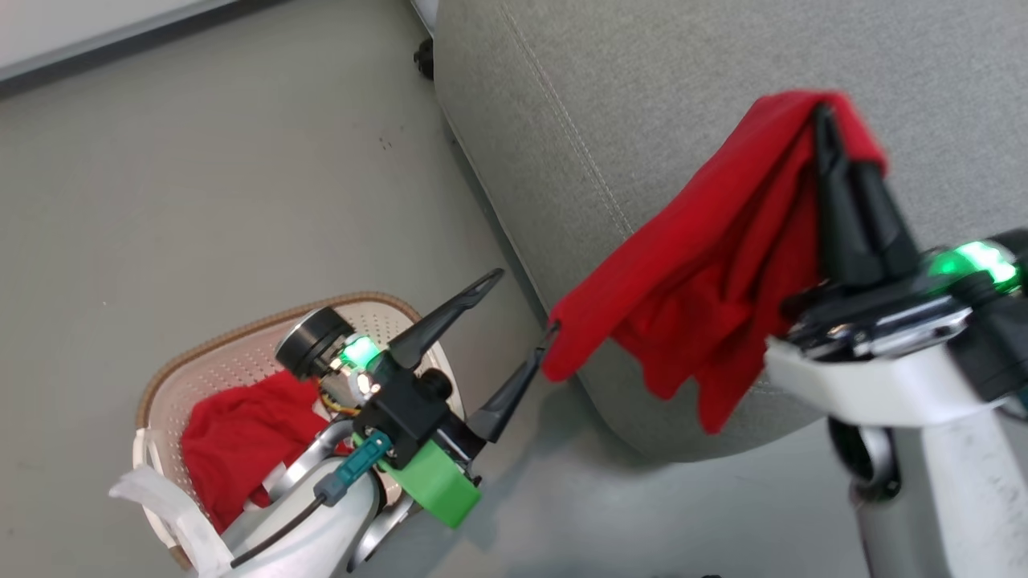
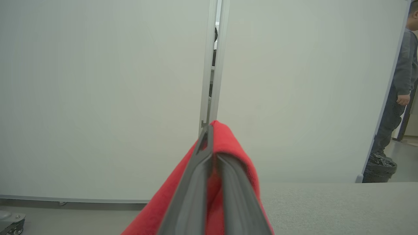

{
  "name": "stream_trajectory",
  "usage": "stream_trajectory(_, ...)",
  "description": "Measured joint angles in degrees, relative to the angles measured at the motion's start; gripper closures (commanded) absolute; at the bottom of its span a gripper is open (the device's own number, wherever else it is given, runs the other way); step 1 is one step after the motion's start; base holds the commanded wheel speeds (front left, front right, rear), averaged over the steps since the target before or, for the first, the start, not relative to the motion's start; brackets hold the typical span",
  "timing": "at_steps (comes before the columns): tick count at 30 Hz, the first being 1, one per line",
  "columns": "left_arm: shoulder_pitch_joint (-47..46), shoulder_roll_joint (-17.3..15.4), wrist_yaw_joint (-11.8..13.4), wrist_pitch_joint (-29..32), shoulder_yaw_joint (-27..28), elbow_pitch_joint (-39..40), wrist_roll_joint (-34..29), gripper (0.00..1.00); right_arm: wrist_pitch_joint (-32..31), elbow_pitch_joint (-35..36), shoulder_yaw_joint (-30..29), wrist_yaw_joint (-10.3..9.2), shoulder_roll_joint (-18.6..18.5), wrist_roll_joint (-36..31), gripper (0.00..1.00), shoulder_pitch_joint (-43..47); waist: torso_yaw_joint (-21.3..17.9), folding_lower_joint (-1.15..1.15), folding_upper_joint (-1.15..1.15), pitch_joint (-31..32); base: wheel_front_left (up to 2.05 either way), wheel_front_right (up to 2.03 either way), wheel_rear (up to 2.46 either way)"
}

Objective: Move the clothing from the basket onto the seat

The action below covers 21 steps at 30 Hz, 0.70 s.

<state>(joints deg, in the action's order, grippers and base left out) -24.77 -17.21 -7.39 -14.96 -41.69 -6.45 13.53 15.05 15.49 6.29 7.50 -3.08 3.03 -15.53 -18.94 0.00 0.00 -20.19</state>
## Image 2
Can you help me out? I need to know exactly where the white partition panel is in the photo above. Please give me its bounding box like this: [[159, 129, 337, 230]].
[[209, 0, 411, 183], [0, 0, 218, 204]]

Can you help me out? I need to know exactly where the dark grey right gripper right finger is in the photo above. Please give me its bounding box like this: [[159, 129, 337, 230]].
[[216, 153, 272, 235]]

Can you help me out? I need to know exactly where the grey caster wheel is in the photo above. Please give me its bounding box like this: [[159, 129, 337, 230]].
[[0, 211, 26, 235]]

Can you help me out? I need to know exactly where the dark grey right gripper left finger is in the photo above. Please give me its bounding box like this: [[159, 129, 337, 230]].
[[157, 124, 214, 235]]

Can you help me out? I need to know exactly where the red cloth garment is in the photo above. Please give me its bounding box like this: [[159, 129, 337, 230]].
[[121, 120, 275, 235]]

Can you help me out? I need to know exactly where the black trash bin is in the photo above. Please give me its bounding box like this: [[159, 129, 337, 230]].
[[362, 153, 398, 183]]

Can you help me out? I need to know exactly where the person in grey clothes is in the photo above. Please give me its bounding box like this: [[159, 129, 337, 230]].
[[372, 0, 418, 158]]

